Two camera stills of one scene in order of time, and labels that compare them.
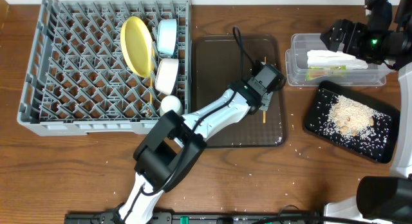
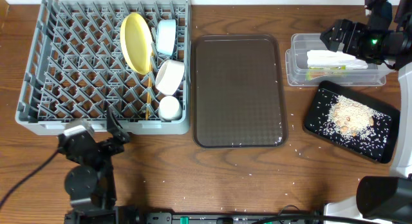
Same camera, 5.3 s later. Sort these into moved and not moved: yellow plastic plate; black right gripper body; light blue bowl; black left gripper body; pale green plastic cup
Moved: black left gripper body
Not moved: yellow plastic plate; black right gripper body; light blue bowl; pale green plastic cup
